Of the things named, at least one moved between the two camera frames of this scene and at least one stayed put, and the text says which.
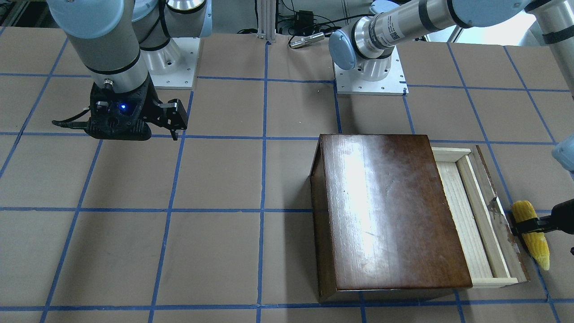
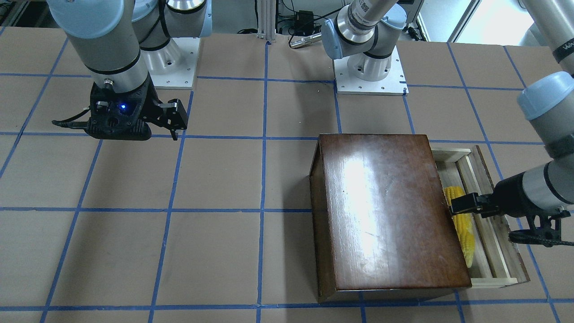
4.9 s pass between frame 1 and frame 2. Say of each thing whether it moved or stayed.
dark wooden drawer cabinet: stayed
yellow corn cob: moved
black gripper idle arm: stayed
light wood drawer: stayed
